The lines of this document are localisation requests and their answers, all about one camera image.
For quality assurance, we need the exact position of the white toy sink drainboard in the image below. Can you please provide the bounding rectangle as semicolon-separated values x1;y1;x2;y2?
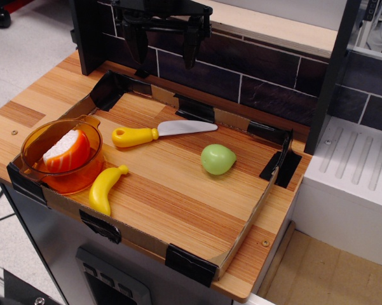
292;117;382;265

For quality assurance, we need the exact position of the grey toy oven front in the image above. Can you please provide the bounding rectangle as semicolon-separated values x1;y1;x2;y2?
76;247;153;304

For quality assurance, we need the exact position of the salmon sushi toy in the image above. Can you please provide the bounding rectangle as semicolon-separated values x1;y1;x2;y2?
43;130;91;173

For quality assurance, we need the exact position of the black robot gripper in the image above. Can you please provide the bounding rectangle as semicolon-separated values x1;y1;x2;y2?
111;1;213;70

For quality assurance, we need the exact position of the yellow toy banana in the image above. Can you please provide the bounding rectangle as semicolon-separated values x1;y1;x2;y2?
88;165;128;216

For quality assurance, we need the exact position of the black caster wheel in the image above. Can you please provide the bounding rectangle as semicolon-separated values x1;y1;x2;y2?
0;8;11;29

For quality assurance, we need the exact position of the yellow handled toy knife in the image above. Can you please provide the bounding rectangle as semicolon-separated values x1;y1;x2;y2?
112;120;218;148

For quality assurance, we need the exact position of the orange transparent plastic pot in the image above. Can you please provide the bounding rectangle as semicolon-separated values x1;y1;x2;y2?
19;115;104;194

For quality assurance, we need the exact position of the dark grey shelf post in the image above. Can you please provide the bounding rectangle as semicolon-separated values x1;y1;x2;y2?
304;1;361;155

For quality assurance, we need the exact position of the green toy pear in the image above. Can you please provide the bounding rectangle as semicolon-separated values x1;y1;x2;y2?
201;144;236;175

